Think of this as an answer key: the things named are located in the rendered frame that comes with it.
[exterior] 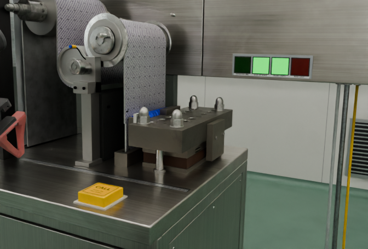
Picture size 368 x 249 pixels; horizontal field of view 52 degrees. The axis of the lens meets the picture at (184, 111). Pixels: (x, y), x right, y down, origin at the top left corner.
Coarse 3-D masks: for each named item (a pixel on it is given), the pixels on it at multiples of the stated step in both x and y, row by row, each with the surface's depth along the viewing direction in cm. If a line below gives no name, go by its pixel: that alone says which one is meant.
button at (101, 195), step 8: (96, 184) 84; (104, 184) 84; (80, 192) 80; (88, 192) 79; (96, 192) 80; (104, 192) 80; (112, 192) 80; (120, 192) 82; (80, 200) 80; (88, 200) 79; (96, 200) 78; (104, 200) 77; (112, 200) 80
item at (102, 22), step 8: (96, 24) 103; (104, 24) 102; (112, 24) 101; (88, 32) 105; (120, 32) 101; (88, 40) 105; (120, 40) 101; (120, 48) 101; (96, 56) 105; (104, 56) 104; (112, 56) 102
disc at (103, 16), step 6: (96, 18) 104; (102, 18) 103; (108, 18) 102; (114, 18) 101; (90, 24) 105; (120, 24) 101; (120, 30) 101; (84, 36) 106; (126, 36) 100; (84, 42) 107; (126, 42) 101; (126, 48) 101; (90, 54) 106; (120, 54) 102; (114, 60) 103; (120, 60) 102; (102, 66) 105; (108, 66) 104
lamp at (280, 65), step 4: (272, 60) 116; (276, 60) 116; (280, 60) 115; (284, 60) 115; (288, 60) 114; (272, 64) 116; (276, 64) 116; (280, 64) 115; (284, 64) 115; (288, 64) 114; (272, 68) 117; (276, 68) 116; (280, 68) 116; (284, 68) 115; (272, 72) 117; (276, 72) 116; (280, 72) 116; (284, 72) 115
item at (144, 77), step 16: (128, 64) 104; (144, 64) 111; (160, 64) 120; (128, 80) 104; (144, 80) 112; (160, 80) 121; (128, 96) 105; (144, 96) 113; (160, 96) 122; (128, 112) 106
